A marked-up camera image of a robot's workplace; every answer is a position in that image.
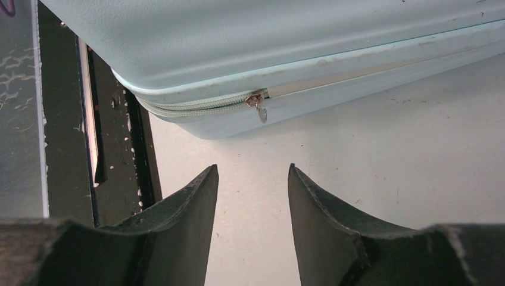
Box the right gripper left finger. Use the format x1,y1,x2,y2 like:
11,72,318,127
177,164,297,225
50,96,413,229
1,165,219,285

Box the light blue ribbed suitcase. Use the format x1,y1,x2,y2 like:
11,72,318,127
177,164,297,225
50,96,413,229
45,1,504,139

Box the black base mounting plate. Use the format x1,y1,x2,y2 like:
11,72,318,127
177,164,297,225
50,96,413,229
38,2,162,226

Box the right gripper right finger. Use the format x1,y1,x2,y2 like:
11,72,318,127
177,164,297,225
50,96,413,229
288,164,504,285

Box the silver zipper pull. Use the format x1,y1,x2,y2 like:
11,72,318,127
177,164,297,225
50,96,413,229
244,89,267,123

